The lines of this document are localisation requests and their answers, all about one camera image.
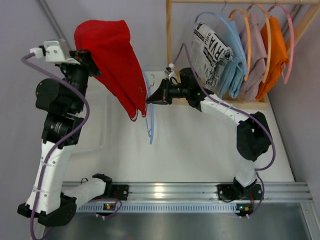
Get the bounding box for light blue plastic hanger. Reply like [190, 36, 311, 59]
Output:
[142, 71, 155, 145]

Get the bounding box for red trousers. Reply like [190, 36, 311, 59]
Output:
[74, 19, 147, 122]

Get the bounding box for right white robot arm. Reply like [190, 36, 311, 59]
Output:
[146, 67, 272, 203]

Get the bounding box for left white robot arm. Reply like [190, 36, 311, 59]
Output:
[17, 50, 113, 227]

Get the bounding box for orange hanger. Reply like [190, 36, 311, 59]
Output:
[246, 3, 273, 84]
[228, 7, 252, 81]

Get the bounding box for orange trousers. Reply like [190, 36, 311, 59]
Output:
[255, 16, 289, 101]

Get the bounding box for pink hanger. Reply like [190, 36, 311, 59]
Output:
[268, 3, 295, 84]

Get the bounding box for white plastic basket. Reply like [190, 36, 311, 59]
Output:
[74, 79, 108, 154]

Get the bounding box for wooden clothes rack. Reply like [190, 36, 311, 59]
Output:
[165, 0, 320, 110]

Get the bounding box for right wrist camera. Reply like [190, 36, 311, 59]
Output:
[164, 63, 176, 79]

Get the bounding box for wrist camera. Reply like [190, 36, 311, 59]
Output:
[164, 63, 176, 79]
[29, 38, 80, 65]

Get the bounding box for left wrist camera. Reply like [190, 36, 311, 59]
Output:
[29, 38, 80, 65]

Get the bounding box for aluminium corner post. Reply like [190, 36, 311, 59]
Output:
[35, 0, 67, 40]

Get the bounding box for slotted cable duct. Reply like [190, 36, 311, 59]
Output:
[76, 202, 251, 214]

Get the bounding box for aluminium mounting rail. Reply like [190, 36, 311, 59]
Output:
[111, 182, 313, 203]

